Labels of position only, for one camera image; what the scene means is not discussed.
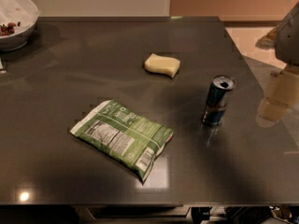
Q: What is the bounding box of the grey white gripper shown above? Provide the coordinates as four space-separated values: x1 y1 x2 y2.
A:
256 2 299 128

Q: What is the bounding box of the blue silver redbull can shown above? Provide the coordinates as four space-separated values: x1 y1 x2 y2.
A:
202 75 236 127

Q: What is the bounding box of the yellow sponge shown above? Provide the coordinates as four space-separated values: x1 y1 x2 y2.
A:
144 53 180 78

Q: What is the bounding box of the green snack bag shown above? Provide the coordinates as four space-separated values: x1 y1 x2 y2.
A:
70 100 174 182

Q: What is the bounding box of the white bowl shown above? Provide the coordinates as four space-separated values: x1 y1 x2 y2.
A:
0 0 40 51

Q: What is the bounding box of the red food in bowl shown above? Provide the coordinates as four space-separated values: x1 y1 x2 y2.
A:
0 22 21 36

